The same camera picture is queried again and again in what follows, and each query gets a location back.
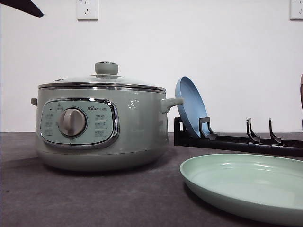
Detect blue plate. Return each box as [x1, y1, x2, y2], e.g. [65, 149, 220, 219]
[175, 76, 210, 138]

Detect black plate rack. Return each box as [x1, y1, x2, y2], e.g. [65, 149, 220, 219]
[174, 117, 303, 157]

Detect glass lid with green knob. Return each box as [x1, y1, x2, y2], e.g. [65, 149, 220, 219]
[38, 61, 166, 92]

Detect white wall socket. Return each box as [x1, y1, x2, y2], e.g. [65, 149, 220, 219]
[76, 0, 99, 23]
[288, 0, 303, 23]

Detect right white wall socket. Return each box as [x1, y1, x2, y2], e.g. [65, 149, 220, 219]
[288, 0, 303, 23]

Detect left white wall socket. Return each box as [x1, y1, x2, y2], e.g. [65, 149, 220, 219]
[76, 0, 99, 23]

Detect dark red plate edge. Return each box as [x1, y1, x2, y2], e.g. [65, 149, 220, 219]
[299, 72, 303, 112]

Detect green electric steamer pot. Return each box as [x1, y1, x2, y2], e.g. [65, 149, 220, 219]
[31, 87, 184, 172]

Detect green plate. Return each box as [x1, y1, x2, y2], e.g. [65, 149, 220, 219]
[179, 153, 303, 224]

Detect grey table mat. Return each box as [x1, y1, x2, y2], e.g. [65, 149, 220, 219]
[0, 132, 303, 227]

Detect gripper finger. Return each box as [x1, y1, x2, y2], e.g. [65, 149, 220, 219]
[0, 0, 44, 17]

